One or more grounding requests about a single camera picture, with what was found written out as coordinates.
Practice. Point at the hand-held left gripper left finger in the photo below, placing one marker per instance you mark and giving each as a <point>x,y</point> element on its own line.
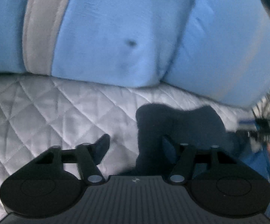
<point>102,145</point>

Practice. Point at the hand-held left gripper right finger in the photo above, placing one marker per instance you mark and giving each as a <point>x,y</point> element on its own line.
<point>170,148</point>

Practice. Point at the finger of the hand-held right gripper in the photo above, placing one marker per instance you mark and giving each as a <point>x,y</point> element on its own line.
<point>244,133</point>

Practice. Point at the blue fleece sweater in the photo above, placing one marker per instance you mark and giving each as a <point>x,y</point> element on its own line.
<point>184,126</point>

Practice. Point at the quilted grey bedspread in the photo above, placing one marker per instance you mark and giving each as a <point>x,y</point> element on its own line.
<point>43,112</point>

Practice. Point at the blue grey-striped pillow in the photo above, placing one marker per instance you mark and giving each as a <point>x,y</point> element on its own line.
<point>230,51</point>
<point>102,39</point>

